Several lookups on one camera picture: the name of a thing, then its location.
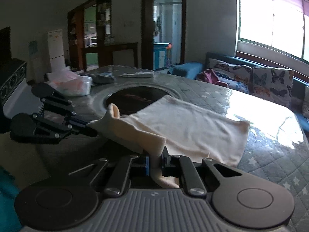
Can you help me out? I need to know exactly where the white refrigerator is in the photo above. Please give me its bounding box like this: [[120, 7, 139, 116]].
[[47, 29, 65, 72]]

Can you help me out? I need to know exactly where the grey plain pillow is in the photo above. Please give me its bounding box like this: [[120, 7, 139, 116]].
[[302, 86, 309, 119]]

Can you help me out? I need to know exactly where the butterfly pillow right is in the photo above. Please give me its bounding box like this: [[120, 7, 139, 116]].
[[235, 67, 294, 108]]

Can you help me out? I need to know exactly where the dark blue cloth bundle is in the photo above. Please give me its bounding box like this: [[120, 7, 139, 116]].
[[87, 72, 116, 85]]

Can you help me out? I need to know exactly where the cream white garment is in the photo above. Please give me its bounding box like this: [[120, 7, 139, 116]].
[[88, 95, 250, 189]]

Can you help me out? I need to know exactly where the white plastic bag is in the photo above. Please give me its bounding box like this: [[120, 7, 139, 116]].
[[47, 69, 93, 97]]

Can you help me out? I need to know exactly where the round black table heater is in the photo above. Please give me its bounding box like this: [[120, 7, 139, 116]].
[[104, 86, 171, 116]]

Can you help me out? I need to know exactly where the butterfly pillow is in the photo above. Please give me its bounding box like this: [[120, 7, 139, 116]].
[[235, 67, 294, 108], [208, 59, 252, 85]]

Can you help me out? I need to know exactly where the large window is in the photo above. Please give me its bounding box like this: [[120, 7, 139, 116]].
[[239, 0, 308, 62]]

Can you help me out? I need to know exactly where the grey quilted star table cover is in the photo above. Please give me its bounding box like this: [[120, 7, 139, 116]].
[[72, 66, 308, 231]]

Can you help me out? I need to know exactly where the butterfly pillow left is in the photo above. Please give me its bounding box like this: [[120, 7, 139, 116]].
[[208, 59, 252, 85]]

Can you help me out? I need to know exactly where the grey remote control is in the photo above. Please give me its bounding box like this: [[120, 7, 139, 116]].
[[121, 72, 154, 78]]

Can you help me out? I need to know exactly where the pink crumpled garment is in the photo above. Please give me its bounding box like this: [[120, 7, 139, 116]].
[[196, 69, 229, 88]]

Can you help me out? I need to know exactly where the dark wooden side table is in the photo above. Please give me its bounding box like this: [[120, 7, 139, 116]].
[[81, 43, 138, 71]]

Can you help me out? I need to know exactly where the blue corner sofa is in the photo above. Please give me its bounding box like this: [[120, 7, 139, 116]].
[[168, 52, 308, 132]]

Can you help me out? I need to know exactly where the blue cabinet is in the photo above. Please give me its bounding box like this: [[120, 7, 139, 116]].
[[153, 43, 172, 70]]

